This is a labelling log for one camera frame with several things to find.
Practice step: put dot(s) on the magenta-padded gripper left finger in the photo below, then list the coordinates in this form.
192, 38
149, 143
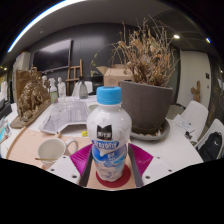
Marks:
81, 158

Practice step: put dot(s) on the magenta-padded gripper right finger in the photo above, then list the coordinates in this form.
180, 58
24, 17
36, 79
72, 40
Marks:
141, 158

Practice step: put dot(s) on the white blue-capped drink bottle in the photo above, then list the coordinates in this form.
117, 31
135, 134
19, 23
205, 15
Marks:
109, 130

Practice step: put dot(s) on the small yellow item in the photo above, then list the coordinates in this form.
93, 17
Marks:
85, 134

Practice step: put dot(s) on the flat round red coaster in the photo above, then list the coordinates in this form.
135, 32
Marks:
125, 176

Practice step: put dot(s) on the grey plant pot saucer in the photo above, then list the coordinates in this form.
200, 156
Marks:
156, 135

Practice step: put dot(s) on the white ceramic mug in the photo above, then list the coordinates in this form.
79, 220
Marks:
51, 150

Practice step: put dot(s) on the printed paper sheet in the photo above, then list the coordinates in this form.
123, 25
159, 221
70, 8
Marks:
66, 115

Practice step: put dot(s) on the dried plant in grey pot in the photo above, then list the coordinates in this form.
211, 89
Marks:
146, 106

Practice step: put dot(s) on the small white cup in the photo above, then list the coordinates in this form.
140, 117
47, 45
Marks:
91, 107

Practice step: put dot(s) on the stack of papers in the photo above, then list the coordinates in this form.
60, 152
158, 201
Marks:
183, 125

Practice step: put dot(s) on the green-labelled white bottle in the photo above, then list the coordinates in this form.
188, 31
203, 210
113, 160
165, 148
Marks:
54, 93

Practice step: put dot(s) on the white plastic chair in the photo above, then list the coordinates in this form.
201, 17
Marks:
90, 87
216, 125
196, 113

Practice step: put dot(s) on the small white plaster figure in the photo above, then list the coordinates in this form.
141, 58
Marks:
61, 87

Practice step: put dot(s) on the brown relief sculpture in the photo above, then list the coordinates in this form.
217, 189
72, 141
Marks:
31, 98

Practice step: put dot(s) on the colourful book stack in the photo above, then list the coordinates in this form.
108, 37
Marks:
5, 130

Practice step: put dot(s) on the wooden easel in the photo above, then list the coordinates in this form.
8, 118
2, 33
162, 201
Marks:
75, 75

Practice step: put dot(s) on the white plaster bust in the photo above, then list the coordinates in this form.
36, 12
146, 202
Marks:
44, 81

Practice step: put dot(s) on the wooden figure sculpture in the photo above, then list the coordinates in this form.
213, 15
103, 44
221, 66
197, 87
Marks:
196, 91

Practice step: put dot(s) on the brown cardboard box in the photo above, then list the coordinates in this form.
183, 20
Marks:
111, 77

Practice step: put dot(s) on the round ceiling spotlight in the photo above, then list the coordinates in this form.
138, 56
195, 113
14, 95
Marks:
176, 36
208, 40

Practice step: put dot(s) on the long ceiling light strip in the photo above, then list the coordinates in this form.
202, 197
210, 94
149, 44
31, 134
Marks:
36, 18

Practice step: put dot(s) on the black wall screen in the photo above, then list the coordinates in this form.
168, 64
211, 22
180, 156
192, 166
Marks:
51, 56

